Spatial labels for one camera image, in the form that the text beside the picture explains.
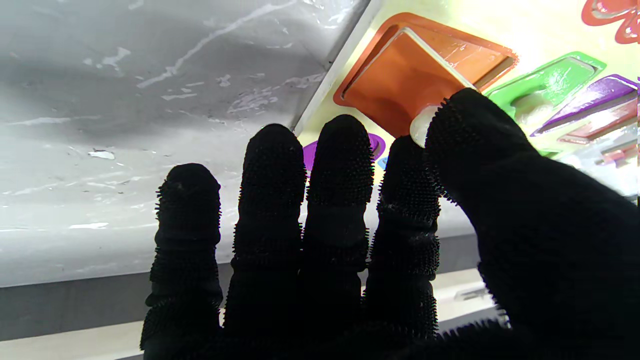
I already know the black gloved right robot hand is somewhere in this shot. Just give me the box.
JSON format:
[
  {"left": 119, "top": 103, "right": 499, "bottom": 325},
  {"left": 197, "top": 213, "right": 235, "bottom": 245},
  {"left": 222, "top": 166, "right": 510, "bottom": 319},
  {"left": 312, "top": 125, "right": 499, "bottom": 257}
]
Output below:
[{"left": 140, "top": 87, "right": 640, "bottom": 360}]

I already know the yellow wooden shape puzzle board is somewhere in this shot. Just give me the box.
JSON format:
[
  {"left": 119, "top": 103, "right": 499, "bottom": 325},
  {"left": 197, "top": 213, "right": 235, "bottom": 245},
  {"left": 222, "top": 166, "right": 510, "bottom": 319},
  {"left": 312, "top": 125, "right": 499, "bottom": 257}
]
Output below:
[{"left": 292, "top": 0, "right": 640, "bottom": 201}]

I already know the orange rectangle puzzle piece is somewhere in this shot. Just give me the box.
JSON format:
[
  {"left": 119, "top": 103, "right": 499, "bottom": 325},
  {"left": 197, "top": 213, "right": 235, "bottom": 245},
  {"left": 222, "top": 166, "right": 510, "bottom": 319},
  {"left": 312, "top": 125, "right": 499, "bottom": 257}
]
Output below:
[{"left": 342, "top": 27, "right": 482, "bottom": 149}]

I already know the green hexagon puzzle piece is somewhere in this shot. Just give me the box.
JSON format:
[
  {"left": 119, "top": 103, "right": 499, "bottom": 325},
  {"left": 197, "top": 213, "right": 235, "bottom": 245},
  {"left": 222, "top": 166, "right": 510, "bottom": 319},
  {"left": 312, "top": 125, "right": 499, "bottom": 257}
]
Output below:
[{"left": 485, "top": 51, "right": 607, "bottom": 127}]

